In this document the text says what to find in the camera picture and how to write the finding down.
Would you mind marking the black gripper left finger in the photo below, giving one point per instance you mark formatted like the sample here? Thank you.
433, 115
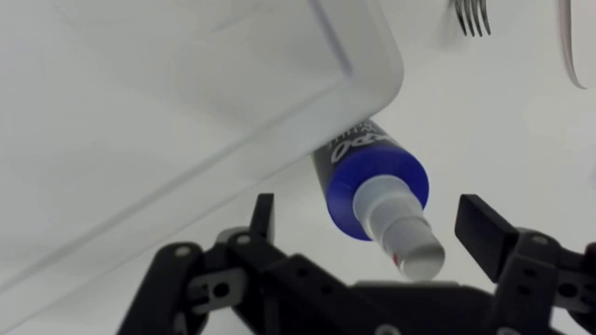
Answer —
206, 290

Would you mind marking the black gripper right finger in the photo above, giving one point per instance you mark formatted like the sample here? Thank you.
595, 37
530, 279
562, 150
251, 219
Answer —
534, 279

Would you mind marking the blue spray bottle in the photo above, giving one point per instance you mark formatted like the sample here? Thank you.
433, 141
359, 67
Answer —
374, 173

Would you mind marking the translucent white plastic tray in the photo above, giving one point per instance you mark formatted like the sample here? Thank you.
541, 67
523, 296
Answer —
156, 93

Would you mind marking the blue patterned plate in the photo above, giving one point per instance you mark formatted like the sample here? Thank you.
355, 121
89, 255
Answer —
575, 61

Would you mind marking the silver fork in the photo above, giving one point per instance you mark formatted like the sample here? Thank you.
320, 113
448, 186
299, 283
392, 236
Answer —
472, 15

